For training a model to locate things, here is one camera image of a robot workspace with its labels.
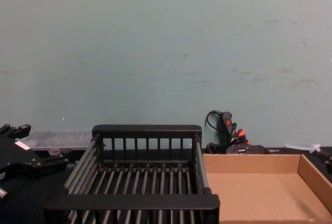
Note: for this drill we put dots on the plain pale wall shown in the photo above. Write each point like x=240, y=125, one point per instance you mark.
x=166, y=53

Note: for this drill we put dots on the small white three-armed plastic piece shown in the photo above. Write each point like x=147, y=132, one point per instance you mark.
x=315, y=148

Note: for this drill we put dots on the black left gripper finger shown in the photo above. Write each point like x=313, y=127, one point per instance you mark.
x=53, y=163
x=19, y=132

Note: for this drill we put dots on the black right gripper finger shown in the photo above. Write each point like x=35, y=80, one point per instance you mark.
x=327, y=156

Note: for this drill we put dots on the black rack with steel bars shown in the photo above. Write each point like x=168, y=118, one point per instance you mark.
x=145, y=203

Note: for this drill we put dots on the shallow brown cardboard tray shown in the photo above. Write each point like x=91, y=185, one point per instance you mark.
x=259, y=190

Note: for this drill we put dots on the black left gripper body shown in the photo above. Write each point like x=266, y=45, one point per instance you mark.
x=15, y=159

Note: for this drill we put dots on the clear plastic case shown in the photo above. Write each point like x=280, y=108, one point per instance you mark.
x=57, y=139

